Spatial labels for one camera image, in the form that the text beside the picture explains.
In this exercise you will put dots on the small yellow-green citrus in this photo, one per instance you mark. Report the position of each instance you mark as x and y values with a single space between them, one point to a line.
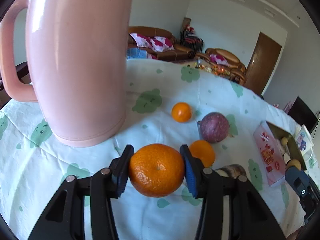
294 163

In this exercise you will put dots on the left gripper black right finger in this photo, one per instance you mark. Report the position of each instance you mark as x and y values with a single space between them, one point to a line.
203 182

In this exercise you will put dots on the small orange mandarin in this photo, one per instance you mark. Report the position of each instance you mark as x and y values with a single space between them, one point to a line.
181 112

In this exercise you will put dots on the brown leather armchair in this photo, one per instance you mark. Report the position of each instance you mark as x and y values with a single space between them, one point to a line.
226 58

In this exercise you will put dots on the round purple radish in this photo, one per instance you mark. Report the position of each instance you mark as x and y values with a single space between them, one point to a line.
214 127

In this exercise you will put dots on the white green-patterned tablecloth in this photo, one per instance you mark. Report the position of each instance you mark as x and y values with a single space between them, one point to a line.
164 102

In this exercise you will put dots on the dark round stool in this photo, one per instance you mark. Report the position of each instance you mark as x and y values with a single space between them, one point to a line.
22 71

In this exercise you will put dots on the wooden coffee table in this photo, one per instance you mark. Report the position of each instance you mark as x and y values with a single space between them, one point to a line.
218 70

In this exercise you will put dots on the blue plaid blanket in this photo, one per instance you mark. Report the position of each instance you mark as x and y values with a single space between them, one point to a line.
137 53

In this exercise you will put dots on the long brown leather sofa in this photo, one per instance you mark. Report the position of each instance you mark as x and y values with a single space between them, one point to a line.
178 54

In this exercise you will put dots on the medium orange mandarin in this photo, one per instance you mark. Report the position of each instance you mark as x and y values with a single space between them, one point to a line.
204 151

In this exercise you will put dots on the white cartoon paper cup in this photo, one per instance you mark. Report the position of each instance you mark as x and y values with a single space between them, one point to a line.
304 140

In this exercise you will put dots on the brown wooden door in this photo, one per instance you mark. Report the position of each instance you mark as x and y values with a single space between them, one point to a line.
262 63

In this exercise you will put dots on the pink floral sofa cushion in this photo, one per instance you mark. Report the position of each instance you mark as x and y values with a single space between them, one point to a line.
156 43

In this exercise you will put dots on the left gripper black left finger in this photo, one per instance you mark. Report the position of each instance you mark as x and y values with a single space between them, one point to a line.
108 183

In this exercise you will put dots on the pink cookie tin box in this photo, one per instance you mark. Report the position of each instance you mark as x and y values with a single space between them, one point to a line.
276 147

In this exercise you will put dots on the black television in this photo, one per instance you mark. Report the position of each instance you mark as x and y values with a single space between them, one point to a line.
303 115

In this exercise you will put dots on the stacked dark chairs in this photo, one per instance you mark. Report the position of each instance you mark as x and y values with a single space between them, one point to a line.
188 38

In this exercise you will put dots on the large orange mandarin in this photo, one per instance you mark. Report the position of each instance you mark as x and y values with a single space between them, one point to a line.
156 170

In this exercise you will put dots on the pink electric kettle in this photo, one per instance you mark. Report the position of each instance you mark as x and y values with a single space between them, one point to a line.
76 56

